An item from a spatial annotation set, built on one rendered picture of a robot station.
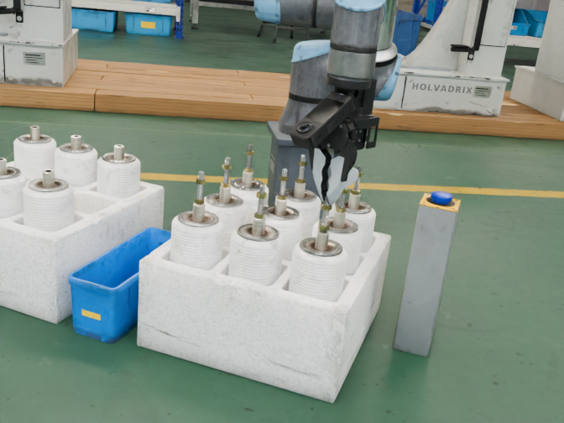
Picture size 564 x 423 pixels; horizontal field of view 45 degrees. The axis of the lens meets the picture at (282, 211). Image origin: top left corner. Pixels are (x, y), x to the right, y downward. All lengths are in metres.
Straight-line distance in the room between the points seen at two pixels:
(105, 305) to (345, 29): 0.66
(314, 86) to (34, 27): 1.77
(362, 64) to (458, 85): 2.35
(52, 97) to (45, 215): 1.76
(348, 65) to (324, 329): 0.44
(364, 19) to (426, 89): 2.31
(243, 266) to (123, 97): 1.96
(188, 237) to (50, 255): 0.28
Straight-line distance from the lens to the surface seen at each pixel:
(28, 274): 1.42
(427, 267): 1.34
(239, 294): 1.19
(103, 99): 3.09
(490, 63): 3.54
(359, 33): 1.08
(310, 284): 1.17
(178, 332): 1.29
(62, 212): 1.39
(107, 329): 1.34
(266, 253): 1.19
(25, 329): 1.42
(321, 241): 1.18
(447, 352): 1.46
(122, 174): 1.56
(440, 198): 1.30
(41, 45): 3.15
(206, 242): 1.23
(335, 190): 1.13
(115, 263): 1.46
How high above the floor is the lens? 0.72
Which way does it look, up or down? 21 degrees down
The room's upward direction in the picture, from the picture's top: 6 degrees clockwise
